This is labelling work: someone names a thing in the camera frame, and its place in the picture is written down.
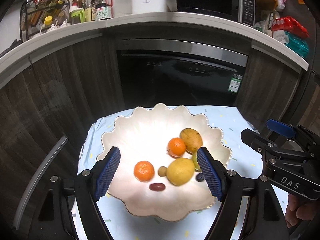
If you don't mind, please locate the dark red grape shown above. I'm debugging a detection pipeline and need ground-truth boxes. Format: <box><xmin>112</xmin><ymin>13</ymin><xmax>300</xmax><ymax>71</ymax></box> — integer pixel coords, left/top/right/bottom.
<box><xmin>149</xmin><ymin>183</ymin><xmax>166</xmax><ymax>192</ymax></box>

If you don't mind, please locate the brown yellow mango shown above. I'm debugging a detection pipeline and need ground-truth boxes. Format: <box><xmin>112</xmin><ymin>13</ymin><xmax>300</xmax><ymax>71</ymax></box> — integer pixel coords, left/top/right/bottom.
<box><xmin>180</xmin><ymin>128</ymin><xmax>203</xmax><ymax>154</ymax></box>

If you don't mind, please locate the yellow cap bottle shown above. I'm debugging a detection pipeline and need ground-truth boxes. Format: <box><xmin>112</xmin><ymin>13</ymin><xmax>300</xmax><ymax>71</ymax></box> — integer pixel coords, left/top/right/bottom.
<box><xmin>43</xmin><ymin>16</ymin><xmax>53</xmax><ymax>28</ymax></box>

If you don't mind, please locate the person's hand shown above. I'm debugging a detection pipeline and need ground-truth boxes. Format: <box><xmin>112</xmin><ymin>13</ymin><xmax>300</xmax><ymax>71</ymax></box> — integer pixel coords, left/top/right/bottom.
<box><xmin>285</xmin><ymin>194</ymin><xmax>319</xmax><ymax>228</ymax></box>

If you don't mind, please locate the built-in black dishwasher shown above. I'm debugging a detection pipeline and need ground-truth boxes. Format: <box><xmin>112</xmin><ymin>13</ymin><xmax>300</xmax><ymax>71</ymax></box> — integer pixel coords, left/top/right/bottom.
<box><xmin>116</xmin><ymin>38</ymin><xmax>248</xmax><ymax>108</ymax></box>

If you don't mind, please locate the green round fruit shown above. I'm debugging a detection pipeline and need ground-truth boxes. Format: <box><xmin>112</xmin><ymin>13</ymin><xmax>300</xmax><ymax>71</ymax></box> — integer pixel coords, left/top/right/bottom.
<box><xmin>191</xmin><ymin>152</ymin><xmax>201</xmax><ymax>172</ymax></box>

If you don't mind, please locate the light blue patterned cloth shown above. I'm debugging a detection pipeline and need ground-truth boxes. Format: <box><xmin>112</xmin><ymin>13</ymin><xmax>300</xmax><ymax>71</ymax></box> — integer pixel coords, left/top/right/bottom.
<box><xmin>78</xmin><ymin>106</ymin><xmax>262</xmax><ymax>239</ymax></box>

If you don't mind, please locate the yellow lemon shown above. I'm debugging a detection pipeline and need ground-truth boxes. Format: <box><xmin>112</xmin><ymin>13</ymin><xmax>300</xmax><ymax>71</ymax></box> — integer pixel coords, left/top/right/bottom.
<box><xmin>166</xmin><ymin>158</ymin><xmax>195</xmax><ymax>186</ymax></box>

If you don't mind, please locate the dark glass sauce bottle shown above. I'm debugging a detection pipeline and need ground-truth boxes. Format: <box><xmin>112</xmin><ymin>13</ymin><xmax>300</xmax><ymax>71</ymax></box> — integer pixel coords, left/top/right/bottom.
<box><xmin>91</xmin><ymin>0</ymin><xmax>97</xmax><ymax>21</ymax></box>

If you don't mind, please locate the soy sauce bottle red handle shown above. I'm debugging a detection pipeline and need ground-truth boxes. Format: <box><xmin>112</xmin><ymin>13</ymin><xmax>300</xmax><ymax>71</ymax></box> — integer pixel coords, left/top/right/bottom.
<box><xmin>95</xmin><ymin>0</ymin><xmax>113</xmax><ymax>21</ymax></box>

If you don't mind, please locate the silver cabinet handle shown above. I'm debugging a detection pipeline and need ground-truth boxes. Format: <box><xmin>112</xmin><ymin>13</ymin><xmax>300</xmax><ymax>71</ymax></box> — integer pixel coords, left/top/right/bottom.
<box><xmin>12</xmin><ymin>135</ymin><xmax>68</xmax><ymax>231</ymax></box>

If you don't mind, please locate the white scalloped ceramic bowl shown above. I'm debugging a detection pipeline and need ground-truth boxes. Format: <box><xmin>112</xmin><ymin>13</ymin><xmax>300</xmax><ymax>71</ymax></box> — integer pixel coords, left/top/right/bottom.
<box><xmin>97</xmin><ymin>103</ymin><xmax>232</xmax><ymax>222</ymax></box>

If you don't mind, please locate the small brown longan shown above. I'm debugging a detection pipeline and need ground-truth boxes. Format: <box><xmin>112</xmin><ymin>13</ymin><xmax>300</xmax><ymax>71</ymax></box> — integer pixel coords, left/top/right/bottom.
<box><xmin>158</xmin><ymin>166</ymin><xmax>167</xmax><ymax>177</ymax></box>

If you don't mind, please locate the dark blueberry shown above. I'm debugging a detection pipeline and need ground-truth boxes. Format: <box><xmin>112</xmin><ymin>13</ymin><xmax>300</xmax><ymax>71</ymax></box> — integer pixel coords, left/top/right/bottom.
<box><xmin>195</xmin><ymin>173</ymin><xmax>204</xmax><ymax>182</ymax></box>

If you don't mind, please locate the teal plastic bag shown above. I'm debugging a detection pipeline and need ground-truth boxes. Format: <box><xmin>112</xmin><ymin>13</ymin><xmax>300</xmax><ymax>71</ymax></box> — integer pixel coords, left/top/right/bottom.
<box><xmin>285</xmin><ymin>31</ymin><xmax>309</xmax><ymax>59</ymax></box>

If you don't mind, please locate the white small appliance box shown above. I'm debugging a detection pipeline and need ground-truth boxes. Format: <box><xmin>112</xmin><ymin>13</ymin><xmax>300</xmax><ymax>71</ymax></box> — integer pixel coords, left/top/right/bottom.
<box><xmin>131</xmin><ymin>0</ymin><xmax>168</xmax><ymax>14</ymax></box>

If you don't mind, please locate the black microwave oven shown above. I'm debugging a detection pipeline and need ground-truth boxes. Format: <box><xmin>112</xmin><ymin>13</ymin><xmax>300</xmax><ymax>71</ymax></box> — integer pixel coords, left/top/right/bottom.
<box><xmin>177</xmin><ymin>0</ymin><xmax>255</xmax><ymax>27</ymax></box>

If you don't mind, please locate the black wire spice rack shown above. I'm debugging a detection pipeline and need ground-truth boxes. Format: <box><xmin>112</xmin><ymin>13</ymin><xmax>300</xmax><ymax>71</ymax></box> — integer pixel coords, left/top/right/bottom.
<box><xmin>20</xmin><ymin>0</ymin><xmax>71</xmax><ymax>42</ymax></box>

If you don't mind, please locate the orange mandarin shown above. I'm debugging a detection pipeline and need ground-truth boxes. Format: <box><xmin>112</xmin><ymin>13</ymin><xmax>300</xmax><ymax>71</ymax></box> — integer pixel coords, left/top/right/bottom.
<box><xmin>133</xmin><ymin>161</ymin><xmax>155</xmax><ymax>182</ymax></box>
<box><xmin>167</xmin><ymin>138</ymin><xmax>186</xmax><ymax>158</ymax></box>

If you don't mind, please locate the red snack bag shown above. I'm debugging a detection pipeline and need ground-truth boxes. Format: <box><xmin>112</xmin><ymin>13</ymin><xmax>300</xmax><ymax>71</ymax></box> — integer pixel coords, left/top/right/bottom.
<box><xmin>272</xmin><ymin>16</ymin><xmax>309</xmax><ymax>39</ymax></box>

